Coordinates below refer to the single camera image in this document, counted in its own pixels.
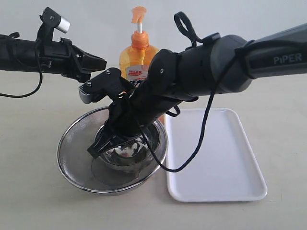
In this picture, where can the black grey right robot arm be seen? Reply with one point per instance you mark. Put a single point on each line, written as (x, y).
(220, 65)

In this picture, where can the white rectangular plastic tray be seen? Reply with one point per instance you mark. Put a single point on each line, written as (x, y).
(225, 168)

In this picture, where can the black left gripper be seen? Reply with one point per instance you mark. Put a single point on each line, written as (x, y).
(69, 61)

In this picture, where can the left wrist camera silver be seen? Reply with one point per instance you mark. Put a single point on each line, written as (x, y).
(51, 20)

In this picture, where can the orange dish soap pump bottle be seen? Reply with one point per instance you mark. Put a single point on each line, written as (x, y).
(134, 60)

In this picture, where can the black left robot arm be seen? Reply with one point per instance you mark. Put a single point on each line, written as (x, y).
(22, 55)

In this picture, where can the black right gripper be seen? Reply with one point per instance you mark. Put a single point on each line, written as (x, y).
(120, 130)

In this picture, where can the small stainless steel bowl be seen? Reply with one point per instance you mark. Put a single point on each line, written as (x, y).
(139, 156)

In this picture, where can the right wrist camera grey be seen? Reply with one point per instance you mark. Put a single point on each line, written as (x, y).
(100, 85)

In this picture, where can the steel mesh colander basket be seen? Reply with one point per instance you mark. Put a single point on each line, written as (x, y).
(80, 169)

